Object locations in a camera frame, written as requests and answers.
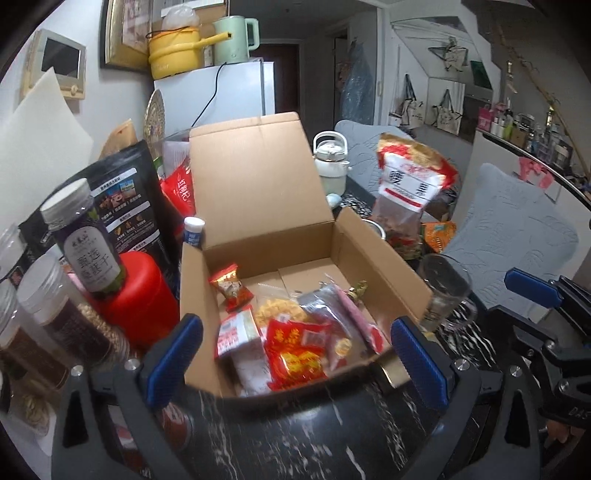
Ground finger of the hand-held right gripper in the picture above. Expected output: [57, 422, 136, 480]
[488, 304, 563, 359]
[503, 268, 591, 315]

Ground brown-label grain jar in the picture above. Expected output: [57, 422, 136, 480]
[0, 281, 70, 389]

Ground dark brown door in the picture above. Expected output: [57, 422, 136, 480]
[259, 41, 301, 116]

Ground white foam board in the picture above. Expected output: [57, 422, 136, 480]
[0, 68, 96, 232]

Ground bamboo stick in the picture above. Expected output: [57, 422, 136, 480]
[494, 23, 591, 186]

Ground white insulated jug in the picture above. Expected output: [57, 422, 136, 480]
[313, 131, 352, 197]

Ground canvas tote bag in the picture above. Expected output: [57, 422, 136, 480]
[431, 88, 465, 135]
[390, 74, 426, 130]

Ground yellow pot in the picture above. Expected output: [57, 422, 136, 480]
[148, 25, 232, 79]

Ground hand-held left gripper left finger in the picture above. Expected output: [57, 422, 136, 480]
[50, 313, 205, 480]

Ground small red snack packet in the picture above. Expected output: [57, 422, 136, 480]
[209, 263, 255, 313]

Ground white red-edged packet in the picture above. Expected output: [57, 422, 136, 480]
[216, 308, 265, 360]

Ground silver snack packet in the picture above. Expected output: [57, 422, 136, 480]
[298, 282, 370, 370]

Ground nut jar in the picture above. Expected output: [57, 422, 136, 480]
[9, 378, 57, 439]

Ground clear plastic bag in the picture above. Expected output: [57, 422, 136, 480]
[161, 6, 202, 31]

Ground white bread-print packet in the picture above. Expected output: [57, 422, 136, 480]
[231, 352, 273, 396]

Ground brown cardboard box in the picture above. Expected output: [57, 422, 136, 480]
[179, 112, 433, 399]

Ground red plastic bag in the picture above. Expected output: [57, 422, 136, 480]
[159, 156, 197, 218]

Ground black stand-up pouch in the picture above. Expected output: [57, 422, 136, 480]
[18, 140, 179, 278]

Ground wooden cutting board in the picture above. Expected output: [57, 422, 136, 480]
[99, 119, 140, 160]

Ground row of cosmetic bottles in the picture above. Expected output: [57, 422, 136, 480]
[478, 99, 583, 162]

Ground white fridge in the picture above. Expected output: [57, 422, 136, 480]
[154, 59, 276, 140]

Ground woven round tray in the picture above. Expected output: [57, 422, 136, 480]
[143, 89, 167, 156]

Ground person's right hand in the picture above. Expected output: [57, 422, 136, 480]
[547, 418, 591, 446]

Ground red canister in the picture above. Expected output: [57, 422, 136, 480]
[88, 251, 181, 352]

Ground green electric kettle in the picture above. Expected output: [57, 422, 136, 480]
[212, 15, 260, 66]

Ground large red snack packet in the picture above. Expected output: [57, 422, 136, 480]
[263, 318, 334, 393]

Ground small blue-white bottle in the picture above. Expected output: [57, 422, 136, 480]
[183, 217, 207, 250]

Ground dark-label grain jar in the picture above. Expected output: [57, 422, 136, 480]
[18, 254, 130, 370]

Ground pink paper tags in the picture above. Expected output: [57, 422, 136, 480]
[519, 157, 555, 188]

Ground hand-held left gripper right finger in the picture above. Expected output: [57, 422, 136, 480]
[390, 315, 542, 480]

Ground clear waffle packet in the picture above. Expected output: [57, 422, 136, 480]
[255, 296, 308, 329]

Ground red and clear nut bag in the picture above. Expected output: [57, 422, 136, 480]
[372, 133, 458, 250]

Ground clear plastic jar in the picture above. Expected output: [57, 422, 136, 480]
[0, 224, 29, 278]

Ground black power cable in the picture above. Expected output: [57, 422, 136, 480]
[189, 62, 227, 128]

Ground star-shaped hanging bag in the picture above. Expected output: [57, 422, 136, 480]
[427, 39, 470, 73]

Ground blue wrapped bundle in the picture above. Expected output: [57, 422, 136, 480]
[341, 44, 376, 126]

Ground white cabinet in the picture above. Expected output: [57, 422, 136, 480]
[471, 129, 591, 219]

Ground orange snack bag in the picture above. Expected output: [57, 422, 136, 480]
[421, 222, 458, 256]

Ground glass mug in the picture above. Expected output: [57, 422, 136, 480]
[418, 253, 479, 334]

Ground dark berry jar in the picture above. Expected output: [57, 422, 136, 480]
[40, 178, 127, 296]

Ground pale blue chair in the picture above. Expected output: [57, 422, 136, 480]
[333, 119, 417, 213]
[443, 162, 581, 324]

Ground wall intercom panel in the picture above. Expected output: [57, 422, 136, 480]
[19, 28, 88, 102]

